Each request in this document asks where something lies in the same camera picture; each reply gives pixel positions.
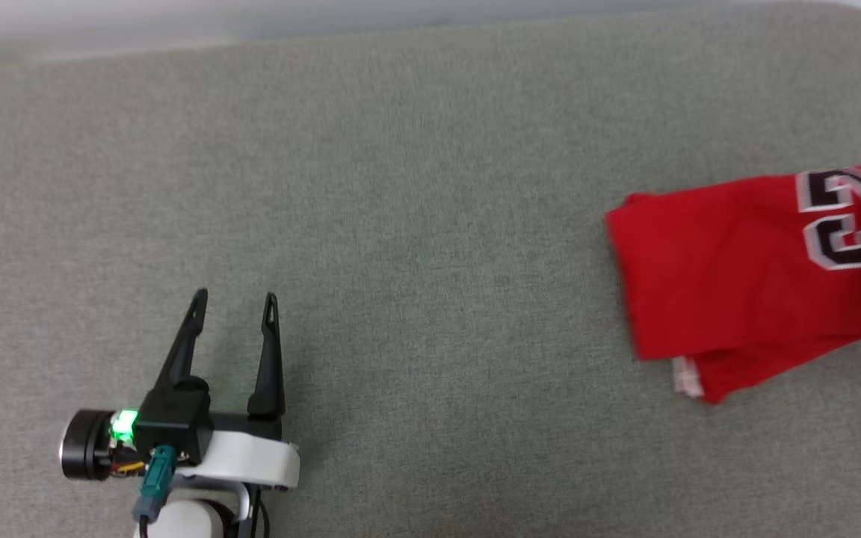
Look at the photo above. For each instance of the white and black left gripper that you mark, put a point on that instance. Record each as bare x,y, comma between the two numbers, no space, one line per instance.
251,459

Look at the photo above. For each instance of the red and white basketball jersey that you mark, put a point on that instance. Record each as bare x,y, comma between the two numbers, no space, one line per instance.
714,276

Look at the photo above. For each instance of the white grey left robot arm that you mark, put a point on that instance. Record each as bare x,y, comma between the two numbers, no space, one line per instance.
191,519

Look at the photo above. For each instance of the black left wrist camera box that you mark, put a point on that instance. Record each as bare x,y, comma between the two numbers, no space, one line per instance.
173,422

